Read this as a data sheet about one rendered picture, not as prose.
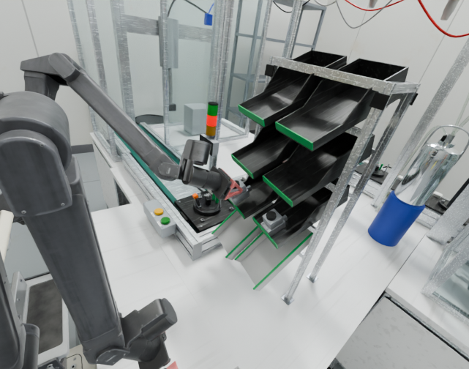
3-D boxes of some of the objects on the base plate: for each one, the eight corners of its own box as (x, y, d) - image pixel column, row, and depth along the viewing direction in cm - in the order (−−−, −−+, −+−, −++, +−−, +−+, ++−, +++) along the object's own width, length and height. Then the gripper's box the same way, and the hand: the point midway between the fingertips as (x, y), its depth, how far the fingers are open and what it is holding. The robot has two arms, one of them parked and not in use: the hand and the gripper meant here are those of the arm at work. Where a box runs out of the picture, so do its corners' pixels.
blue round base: (391, 251, 121) (420, 212, 107) (362, 233, 131) (386, 195, 116) (401, 239, 130) (429, 202, 116) (374, 223, 140) (396, 187, 125)
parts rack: (287, 306, 88) (396, 84, 45) (230, 244, 110) (265, 55, 67) (318, 278, 101) (426, 84, 57) (260, 228, 123) (307, 59, 79)
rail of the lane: (192, 261, 99) (193, 244, 93) (124, 168, 153) (121, 152, 147) (203, 255, 102) (205, 238, 96) (132, 165, 156) (130, 151, 150)
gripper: (189, 179, 71) (225, 187, 81) (203, 197, 64) (241, 204, 75) (199, 159, 69) (235, 171, 80) (214, 176, 62) (252, 187, 73)
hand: (236, 187), depth 76 cm, fingers closed on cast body, 4 cm apart
